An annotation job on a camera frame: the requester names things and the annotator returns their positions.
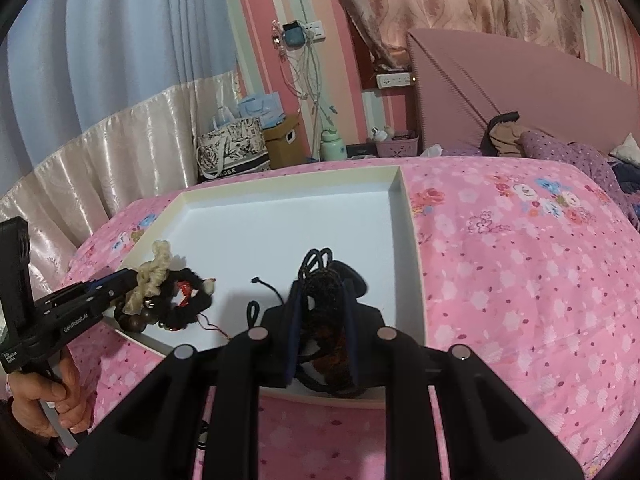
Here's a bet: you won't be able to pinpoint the brown wooden bead bracelet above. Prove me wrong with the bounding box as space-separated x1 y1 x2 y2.
114 302 169 334

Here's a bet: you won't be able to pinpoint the person's left hand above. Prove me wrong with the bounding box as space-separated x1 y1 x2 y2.
7 346 94 439

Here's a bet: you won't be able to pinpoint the black and brown bag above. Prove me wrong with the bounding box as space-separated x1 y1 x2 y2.
481 111 524 159

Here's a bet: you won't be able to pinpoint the white shallow cardboard box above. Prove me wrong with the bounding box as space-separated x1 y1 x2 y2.
102 165 429 404

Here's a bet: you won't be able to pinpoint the pink patterned curtain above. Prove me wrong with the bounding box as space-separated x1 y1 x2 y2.
322 0 587 69

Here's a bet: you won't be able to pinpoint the pink plastic basket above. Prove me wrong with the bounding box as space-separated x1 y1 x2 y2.
375 131 420 159

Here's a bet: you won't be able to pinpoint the dark patterned blanket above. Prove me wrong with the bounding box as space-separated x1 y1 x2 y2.
612 160 640 197

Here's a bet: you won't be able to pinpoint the green water bottle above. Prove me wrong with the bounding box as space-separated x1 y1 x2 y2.
320 127 349 163

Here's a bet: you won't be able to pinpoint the brown cardboard box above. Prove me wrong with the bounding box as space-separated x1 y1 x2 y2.
262 115 304 171

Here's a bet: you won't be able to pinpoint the hanging white cables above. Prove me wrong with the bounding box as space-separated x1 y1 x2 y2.
272 20 339 162

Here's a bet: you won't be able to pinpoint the blue charger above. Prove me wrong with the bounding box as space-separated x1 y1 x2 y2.
282 22 307 49

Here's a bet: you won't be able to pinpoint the cream braided bracelet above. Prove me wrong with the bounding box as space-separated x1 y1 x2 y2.
122 240 174 314

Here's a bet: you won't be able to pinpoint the blue curtain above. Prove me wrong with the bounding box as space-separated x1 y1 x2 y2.
0 0 242 196

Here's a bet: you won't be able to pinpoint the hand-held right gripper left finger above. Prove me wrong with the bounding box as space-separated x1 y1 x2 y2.
57 280 304 480

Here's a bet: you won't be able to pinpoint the white power strip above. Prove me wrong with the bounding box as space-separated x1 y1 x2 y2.
376 72 414 90

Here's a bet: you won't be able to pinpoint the jade heart pendant black cord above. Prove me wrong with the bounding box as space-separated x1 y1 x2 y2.
162 267 217 332

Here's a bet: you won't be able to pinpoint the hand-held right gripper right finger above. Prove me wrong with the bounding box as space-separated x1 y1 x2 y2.
344 279 584 480

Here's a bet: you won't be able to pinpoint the cream satin curtain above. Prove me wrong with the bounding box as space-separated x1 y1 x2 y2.
0 71 242 301

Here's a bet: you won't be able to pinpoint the red knotted cord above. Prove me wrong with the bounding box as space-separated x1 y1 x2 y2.
177 282 234 339

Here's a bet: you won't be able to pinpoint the dark cord necklace brown pendant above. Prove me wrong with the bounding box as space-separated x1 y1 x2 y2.
296 247 362 399

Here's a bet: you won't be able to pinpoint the person's left forearm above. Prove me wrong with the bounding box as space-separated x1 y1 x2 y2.
0 395 66 480

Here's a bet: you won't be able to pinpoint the white cloth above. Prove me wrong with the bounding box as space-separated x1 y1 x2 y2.
609 133 640 166

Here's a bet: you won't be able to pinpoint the blue gift bag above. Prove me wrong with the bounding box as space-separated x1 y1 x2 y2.
236 92 284 131

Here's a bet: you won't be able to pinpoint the black leather bracelet metal charm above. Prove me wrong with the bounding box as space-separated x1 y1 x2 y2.
244 276 287 334

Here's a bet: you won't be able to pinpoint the purple dotted blanket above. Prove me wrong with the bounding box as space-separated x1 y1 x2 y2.
520 130 640 232

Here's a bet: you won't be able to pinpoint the floral tote bag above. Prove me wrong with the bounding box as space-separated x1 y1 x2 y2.
196 107 272 184

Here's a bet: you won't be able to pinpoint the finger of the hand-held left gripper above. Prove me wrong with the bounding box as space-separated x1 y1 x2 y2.
82 269 140 319

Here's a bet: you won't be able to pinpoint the pink headboard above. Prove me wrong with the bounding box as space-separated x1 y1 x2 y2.
406 29 640 159

